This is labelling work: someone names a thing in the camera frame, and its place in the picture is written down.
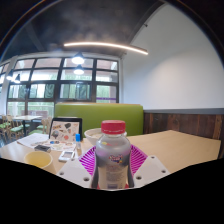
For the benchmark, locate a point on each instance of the colourful sticker sheet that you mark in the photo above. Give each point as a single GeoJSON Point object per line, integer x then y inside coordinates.
{"type": "Point", "coordinates": [60, 145]}

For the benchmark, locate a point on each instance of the small dark box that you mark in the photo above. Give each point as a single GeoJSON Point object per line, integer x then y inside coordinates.
{"type": "Point", "coordinates": [42, 148]}

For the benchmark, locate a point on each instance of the white bowl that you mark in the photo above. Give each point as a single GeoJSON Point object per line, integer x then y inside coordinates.
{"type": "Point", "coordinates": [92, 136]}

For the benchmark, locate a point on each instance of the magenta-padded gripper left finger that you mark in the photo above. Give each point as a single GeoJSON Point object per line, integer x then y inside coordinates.
{"type": "Point", "coordinates": [75, 170]}

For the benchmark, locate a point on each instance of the red-capped drink bottle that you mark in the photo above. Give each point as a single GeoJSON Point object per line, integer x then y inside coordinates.
{"type": "Point", "coordinates": [112, 156]}

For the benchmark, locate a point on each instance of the black-framed picture tablet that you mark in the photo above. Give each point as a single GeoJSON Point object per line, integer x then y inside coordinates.
{"type": "Point", "coordinates": [65, 129]}

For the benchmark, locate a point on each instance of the green-seated wooden chairs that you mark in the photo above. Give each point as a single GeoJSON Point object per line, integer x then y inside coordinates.
{"type": "Point", "coordinates": [11, 128]}

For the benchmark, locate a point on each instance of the green upholstered bench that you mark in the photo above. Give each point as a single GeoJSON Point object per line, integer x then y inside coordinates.
{"type": "Point", "coordinates": [100, 116]}

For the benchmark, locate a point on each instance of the wooden dining table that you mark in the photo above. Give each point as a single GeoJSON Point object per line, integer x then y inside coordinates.
{"type": "Point", "coordinates": [27, 118]}

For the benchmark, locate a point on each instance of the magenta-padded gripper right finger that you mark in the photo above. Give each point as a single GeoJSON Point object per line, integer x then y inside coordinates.
{"type": "Point", "coordinates": [148, 168]}

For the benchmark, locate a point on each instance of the black pendant lamps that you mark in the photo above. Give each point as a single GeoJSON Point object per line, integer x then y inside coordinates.
{"type": "Point", "coordinates": [78, 59]}

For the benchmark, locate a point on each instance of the small blue-capped bottle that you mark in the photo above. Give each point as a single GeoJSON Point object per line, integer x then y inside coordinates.
{"type": "Point", "coordinates": [78, 140]}

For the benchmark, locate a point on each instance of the white paper sheets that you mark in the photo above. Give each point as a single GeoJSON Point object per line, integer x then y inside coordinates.
{"type": "Point", "coordinates": [31, 140]}

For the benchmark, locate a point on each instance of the curved linear ceiling light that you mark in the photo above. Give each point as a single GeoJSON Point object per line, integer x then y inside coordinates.
{"type": "Point", "coordinates": [106, 45]}

